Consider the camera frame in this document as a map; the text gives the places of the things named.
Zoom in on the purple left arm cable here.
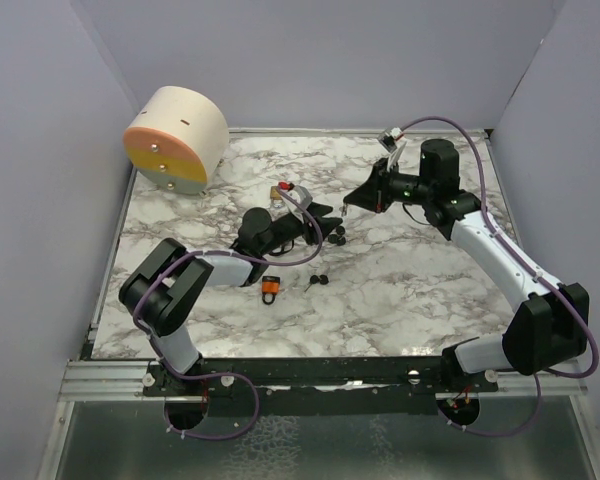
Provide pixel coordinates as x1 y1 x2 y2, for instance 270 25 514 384
132 187 326 441

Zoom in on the black head key bunch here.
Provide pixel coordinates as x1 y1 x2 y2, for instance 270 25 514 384
327 225 347 246
304 273 330 292

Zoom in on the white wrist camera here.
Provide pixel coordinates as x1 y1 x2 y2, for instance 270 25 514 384
276 181 313 222
377 127 405 171

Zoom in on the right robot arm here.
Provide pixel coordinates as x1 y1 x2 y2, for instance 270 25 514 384
343 139 589 391

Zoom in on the beige cylindrical drum box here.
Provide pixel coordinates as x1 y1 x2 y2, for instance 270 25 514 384
123 86 230 195

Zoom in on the orange black padlock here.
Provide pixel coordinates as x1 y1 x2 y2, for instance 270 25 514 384
261 275 281 305

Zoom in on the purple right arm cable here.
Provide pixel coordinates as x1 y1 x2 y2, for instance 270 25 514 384
397 115 600 439

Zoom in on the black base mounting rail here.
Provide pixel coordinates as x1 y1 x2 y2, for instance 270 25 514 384
143 356 498 417

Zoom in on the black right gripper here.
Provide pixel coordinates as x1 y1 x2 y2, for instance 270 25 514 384
344 157 433 214

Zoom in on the brass padlock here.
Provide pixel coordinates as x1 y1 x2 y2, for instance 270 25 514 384
270 185 285 210

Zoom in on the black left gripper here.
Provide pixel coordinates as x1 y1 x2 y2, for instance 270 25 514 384
260 202 343 256

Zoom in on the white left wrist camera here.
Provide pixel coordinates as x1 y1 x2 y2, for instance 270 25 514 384
276 181 313 222

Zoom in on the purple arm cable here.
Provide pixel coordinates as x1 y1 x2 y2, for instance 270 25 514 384
132 187 326 441
397 115 600 439

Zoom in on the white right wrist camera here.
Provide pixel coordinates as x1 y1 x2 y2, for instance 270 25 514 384
377 127 405 171

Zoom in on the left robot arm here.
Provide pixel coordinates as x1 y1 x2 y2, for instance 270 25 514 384
118 202 344 395

